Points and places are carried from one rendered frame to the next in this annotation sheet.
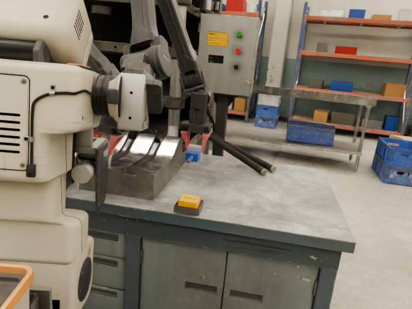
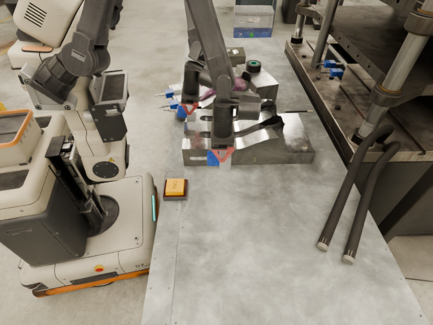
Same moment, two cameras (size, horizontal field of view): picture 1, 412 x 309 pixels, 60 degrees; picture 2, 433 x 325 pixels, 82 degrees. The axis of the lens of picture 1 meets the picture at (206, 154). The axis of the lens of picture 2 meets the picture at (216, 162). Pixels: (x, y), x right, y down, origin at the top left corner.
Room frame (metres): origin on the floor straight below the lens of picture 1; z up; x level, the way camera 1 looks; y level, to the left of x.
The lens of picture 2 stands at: (1.09, -0.53, 1.51)
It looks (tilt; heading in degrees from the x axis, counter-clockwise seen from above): 45 degrees down; 80
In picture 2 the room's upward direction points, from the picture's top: straight up
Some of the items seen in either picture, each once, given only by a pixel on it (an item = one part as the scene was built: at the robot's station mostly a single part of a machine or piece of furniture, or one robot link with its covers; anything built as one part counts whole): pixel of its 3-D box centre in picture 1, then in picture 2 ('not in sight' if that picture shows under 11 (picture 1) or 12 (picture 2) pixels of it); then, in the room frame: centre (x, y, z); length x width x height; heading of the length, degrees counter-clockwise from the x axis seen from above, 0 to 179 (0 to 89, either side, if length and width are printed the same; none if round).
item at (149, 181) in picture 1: (141, 156); (245, 130); (1.35, 0.25, 0.87); 0.50 x 0.26 x 0.14; 171
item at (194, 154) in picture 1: (192, 156); (210, 158); (1.17, 0.05, 0.94); 0.13 x 0.05 x 0.05; 171
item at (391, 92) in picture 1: (352, 73); not in sight; (6.85, -2.56, 1.14); 2.06 x 0.65 x 2.27; 73
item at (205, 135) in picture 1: (199, 138); (221, 147); (1.21, 0.03, 0.99); 0.07 x 0.07 x 0.09; 82
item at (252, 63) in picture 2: not in sight; (253, 66); (1.51, 0.70, 0.93); 0.08 x 0.08 x 0.04
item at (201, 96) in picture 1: (199, 100); (225, 109); (1.22, 0.04, 1.12); 0.07 x 0.06 x 0.07; 167
